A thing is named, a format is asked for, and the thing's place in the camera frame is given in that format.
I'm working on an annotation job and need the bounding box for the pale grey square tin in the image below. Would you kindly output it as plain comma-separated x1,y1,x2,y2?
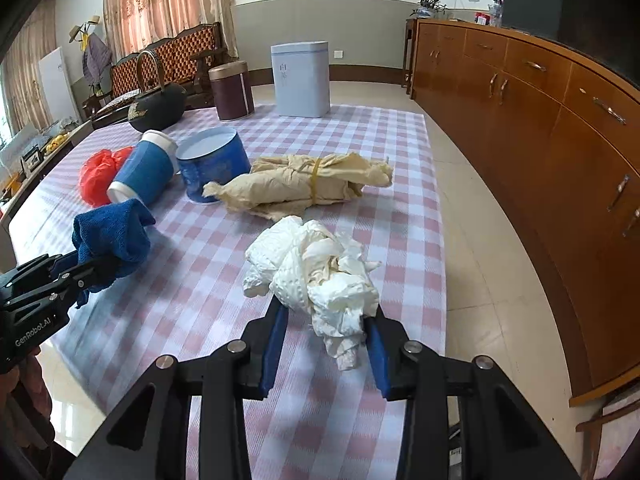
270,41,332,119

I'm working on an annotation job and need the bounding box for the blue towel cloth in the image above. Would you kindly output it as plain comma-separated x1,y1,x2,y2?
72,198,157,309

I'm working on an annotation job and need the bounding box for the long wooden sideboard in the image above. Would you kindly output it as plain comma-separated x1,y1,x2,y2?
402,17,640,409

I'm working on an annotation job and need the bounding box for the flat screen television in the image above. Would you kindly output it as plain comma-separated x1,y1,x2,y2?
501,0,640,92

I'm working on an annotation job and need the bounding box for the red plastic bag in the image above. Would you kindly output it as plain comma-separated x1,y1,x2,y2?
79,146,135,207

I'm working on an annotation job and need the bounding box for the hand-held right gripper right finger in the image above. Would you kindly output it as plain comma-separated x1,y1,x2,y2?
364,305,588,480

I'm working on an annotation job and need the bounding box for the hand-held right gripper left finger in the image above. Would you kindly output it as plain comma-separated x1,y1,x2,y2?
62,296,291,480

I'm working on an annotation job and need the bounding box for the person's left forearm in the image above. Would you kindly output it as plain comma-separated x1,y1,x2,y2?
0,350,57,463

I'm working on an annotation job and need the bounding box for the white upright panel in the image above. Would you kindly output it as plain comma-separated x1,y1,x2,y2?
39,47,77,127

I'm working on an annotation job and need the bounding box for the wooden upholstered bench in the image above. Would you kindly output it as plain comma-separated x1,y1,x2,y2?
82,22,231,129

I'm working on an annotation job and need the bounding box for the blue cup with white rims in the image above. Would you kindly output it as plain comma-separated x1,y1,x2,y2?
107,130,180,207

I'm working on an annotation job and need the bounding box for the blue round tin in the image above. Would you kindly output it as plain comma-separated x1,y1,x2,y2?
176,126,252,206

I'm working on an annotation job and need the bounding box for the pink patterned curtain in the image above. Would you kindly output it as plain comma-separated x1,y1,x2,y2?
0,0,59,137
102,0,239,69

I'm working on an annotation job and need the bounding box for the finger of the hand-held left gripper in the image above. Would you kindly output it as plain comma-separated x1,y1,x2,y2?
0,254,119,314
0,251,82,287

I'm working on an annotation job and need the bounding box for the white tissue paper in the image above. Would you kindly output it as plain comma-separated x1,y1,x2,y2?
242,216,382,372

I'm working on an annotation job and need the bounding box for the cluttered side table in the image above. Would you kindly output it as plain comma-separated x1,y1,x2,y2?
0,120,96,222

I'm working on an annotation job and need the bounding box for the beige bundled cloth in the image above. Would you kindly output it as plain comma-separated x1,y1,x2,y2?
202,151,395,222

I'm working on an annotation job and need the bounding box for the small potted plant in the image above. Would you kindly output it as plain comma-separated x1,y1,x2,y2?
410,0,449,21

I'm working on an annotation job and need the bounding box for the black iron teapot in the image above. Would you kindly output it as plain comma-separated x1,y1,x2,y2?
127,50,187,134

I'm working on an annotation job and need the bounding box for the checkered tablecloth table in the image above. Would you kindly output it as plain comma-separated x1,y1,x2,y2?
10,104,447,480

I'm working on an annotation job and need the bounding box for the coat rack with clothes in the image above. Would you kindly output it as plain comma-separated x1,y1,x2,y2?
68,16,114,107

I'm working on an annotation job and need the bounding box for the brown round canister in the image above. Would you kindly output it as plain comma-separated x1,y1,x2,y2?
208,60,255,122

